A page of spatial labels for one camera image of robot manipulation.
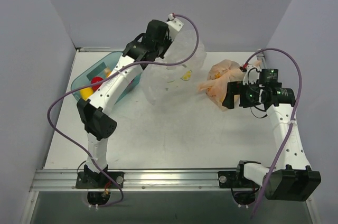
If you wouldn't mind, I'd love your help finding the clear printed plastic bag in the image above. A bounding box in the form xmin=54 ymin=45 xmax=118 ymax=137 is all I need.
xmin=139 ymin=30 xmax=206 ymax=105

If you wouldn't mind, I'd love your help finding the red fake apple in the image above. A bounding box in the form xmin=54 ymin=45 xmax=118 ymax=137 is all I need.
xmin=90 ymin=76 xmax=103 ymax=91

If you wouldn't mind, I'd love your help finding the yellow fake lemon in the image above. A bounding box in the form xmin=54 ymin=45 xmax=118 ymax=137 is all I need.
xmin=79 ymin=87 xmax=94 ymax=100

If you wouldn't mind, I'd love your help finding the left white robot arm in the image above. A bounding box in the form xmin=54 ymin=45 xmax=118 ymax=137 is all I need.
xmin=77 ymin=20 xmax=174 ymax=188

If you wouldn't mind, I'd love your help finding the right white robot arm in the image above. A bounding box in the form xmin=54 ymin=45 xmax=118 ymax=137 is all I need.
xmin=222 ymin=64 xmax=321 ymax=201

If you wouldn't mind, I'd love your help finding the orange tied plastic bag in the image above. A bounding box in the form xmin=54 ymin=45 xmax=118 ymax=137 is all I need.
xmin=197 ymin=59 xmax=246 ymax=111

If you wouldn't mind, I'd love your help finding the small beige fake garlic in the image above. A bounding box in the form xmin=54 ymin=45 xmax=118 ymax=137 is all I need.
xmin=104 ymin=68 xmax=111 ymax=78

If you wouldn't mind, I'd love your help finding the teal plastic fruit tray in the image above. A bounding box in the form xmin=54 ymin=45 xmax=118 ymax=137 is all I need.
xmin=71 ymin=51 xmax=140 ymax=102

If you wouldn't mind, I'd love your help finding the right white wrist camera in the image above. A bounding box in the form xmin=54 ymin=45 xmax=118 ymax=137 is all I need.
xmin=242 ymin=64 xmax=261 ymax=85

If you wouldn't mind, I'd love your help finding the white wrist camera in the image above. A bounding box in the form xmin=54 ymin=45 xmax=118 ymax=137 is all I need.
xmin=242 ymin=64 xmax=261 ymax=85
xmin=166 ymin=13 xmax=184 ymax=38

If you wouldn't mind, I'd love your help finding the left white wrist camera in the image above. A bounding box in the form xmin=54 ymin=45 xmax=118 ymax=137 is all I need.
xmin=166 ymin=13 xmax=184 ymax=38

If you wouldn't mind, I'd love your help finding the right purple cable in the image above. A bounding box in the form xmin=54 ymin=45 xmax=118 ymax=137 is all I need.
xmin=244 ymin=48 xmax=303 ymax=219

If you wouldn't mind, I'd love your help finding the front aluminium rail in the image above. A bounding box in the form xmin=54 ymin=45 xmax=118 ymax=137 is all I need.
xmin=29 ymin=167 xmax=315 ymax=192

